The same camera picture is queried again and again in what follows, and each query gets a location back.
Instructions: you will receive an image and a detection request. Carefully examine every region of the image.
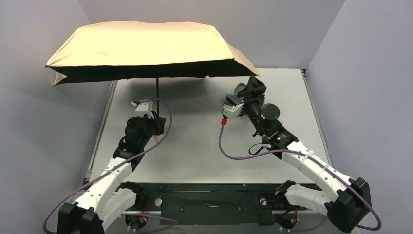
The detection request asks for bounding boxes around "beige folding umbrella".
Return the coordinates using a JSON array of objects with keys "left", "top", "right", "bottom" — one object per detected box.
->
[{"left": 45, "top": 20, "right": 261, "bottom": 149}]

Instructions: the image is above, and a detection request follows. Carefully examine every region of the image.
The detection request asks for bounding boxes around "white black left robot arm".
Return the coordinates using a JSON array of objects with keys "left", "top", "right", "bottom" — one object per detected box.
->
[{"left": 57, "top": 115, "right": 166, "bottom": 234}]

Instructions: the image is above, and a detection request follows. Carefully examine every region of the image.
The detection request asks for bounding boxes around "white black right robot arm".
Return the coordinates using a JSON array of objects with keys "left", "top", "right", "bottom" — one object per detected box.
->
[{"left": 234, "top": 76, "right": 372, "bottom": 233}]

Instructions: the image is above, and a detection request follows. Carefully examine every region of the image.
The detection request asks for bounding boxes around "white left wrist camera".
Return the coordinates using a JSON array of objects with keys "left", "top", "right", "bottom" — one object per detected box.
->
[{"left": 131, "top": 99, "right": 155, "bottom": 119}]

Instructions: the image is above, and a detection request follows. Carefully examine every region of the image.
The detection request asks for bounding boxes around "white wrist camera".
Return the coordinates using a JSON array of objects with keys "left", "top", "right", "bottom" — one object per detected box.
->
[
  {"left": 131, "top": 99, "right": 155, "bottom": 119},
  {"left": 221, "top": 94, "right": 244, "bottom": 119}
]

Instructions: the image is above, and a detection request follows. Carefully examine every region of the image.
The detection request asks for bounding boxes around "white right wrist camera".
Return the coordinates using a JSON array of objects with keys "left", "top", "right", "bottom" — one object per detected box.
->
[{"left": 221, "top": 94, "right": 244, "bottom": 119}]

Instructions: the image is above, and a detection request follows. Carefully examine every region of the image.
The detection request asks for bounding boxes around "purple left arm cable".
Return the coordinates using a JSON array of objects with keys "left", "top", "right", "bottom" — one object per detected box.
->
[{"left": 42, "top": 97, "right": 179, "bottom": 234}]

